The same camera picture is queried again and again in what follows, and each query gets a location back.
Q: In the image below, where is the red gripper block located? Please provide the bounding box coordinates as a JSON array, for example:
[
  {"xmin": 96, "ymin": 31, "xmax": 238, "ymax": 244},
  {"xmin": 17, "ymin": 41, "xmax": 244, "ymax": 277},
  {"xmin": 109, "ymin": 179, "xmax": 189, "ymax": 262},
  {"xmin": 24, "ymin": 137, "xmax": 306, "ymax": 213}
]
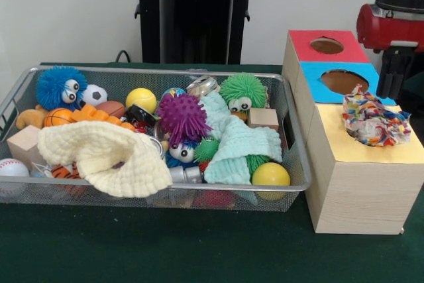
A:
[{"xmin": 356, "ymin": 3, "xmax": 424, "ymax": 97}]

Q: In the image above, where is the multicolour knotted rag cloth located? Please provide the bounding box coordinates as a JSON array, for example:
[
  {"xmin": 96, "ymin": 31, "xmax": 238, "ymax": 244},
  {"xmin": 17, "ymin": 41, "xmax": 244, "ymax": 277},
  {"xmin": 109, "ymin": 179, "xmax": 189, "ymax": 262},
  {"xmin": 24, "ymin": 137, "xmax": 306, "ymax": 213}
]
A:
[{"xmin": 342, "ymin": 84, "xmax": 412, "ymax": 148}]

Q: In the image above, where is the mint green knitted cloth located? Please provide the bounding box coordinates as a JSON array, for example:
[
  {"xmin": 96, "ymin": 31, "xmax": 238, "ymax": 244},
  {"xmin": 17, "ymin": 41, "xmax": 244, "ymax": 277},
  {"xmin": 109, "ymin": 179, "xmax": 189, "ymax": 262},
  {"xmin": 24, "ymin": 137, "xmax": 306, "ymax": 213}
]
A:
[{"xmin": 198, "ymin": 92, "xmax": 284, "ymax": 185}]

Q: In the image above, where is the cream knitted cloth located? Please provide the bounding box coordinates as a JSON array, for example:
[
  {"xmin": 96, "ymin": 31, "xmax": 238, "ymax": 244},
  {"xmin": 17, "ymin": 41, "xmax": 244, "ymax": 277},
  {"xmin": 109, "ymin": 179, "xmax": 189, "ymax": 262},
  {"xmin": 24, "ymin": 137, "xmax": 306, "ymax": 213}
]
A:
[{"xmin": 36, "ymin": 120, "xmax": 174, "ymax": 198}]

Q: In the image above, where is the wooden box with three holes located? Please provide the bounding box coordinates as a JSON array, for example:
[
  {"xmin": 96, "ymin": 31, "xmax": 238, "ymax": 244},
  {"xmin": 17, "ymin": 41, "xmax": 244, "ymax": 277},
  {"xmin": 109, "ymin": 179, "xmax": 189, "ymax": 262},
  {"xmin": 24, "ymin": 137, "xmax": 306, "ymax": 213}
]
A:
[{"xmin": 281, "ymin": 30, "xmax": 424, "ymax": 236}]

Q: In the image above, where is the shallow silver mesh bin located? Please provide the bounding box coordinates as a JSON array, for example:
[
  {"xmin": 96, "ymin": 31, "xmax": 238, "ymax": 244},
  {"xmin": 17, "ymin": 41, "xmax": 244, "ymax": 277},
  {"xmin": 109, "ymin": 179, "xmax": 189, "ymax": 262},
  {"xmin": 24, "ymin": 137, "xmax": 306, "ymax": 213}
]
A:
[{"xmin": 0, "ymin": 66, "xmax": 313, "ymax": 213}]

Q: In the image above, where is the dark green side table cloth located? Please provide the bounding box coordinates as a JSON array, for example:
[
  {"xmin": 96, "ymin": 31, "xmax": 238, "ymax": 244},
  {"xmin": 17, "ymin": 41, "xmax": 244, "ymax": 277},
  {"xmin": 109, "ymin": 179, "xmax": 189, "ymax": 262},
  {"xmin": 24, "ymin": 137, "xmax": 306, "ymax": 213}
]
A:
[{"xmin": 397, "ymin": 74, "xmax": 424, "ymax": 107}]

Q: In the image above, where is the small wooden cube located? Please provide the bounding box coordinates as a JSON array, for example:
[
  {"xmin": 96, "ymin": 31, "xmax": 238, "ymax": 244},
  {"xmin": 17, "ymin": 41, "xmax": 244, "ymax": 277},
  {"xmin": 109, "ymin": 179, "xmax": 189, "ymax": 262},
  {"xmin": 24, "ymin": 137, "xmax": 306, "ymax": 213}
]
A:
[{"xmin": 248, "ymin": 107, "xmax": 280, "ymax": 131}]

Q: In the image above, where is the green spiky ball with eyes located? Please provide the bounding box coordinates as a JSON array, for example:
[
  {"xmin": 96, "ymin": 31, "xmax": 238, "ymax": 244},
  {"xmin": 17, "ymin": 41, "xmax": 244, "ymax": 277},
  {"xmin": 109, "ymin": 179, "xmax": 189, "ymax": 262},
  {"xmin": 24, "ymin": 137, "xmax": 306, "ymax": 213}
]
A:
[{"xmin": 219, "ymin": 72, "xmax": 268, "ymax": 113}]

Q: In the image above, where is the yellow plastic ball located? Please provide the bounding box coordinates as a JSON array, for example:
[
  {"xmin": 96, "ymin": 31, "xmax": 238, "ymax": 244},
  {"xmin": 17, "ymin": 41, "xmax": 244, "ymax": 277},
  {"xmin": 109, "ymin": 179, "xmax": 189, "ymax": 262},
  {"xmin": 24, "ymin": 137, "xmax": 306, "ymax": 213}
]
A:
[{"xmin": 251, "ymin": 162, "xmax": 291, "ymax": 199}]

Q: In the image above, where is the purple spiky rubber ball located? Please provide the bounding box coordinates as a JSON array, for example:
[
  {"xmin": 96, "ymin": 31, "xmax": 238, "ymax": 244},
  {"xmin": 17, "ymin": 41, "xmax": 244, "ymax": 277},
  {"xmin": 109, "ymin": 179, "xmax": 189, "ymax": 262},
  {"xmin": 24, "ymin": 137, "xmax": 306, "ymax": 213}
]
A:
[{"xmin": 156, "ymin": 92, "xmax": 213, "ymax": 147}]

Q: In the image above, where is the yellow tennis ball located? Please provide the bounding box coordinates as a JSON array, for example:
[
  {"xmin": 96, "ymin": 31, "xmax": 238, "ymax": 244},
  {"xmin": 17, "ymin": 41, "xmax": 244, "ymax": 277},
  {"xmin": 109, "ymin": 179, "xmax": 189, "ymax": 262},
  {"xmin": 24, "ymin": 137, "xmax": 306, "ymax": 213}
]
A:
[{"xmin": 125, "ymin": 87, "xmax": 158, "ymax": 114}]

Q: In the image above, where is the small soccer ball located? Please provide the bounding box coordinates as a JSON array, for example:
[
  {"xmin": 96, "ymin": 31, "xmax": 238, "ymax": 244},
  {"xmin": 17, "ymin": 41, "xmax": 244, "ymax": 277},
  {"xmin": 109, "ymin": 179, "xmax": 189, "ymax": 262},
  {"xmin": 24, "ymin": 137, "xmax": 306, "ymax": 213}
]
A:
[{"xmin": 81, "ymin": 84, "xmax": 109, "ymax": 105}]

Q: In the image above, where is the blue spiky rubber ball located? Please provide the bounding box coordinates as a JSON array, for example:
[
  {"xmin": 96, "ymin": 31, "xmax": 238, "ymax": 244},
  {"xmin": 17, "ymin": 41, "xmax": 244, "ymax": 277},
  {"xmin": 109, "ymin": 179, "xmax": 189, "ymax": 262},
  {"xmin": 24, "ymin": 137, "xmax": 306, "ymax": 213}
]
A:
[{"xmin": 35, "ymin": 65, "xmax": 89, "ymax": 112}]

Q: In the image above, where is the white baseball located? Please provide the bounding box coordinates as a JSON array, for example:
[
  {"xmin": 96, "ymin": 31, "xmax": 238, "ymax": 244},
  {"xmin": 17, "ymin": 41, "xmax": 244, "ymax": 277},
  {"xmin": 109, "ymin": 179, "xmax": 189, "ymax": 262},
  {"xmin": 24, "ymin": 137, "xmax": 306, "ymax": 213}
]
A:
[{"xmin": 0, "ymin": 158, "xmax": 30, "ymax": 198}]

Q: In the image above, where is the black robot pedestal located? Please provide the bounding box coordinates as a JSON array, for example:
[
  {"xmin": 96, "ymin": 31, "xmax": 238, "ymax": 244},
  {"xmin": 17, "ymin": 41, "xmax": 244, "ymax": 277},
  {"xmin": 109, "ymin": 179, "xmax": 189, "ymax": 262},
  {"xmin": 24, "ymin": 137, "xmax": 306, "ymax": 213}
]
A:
[{"xmin": 127, "ymin": 0, "xmax": 268, "ymax": 65}]

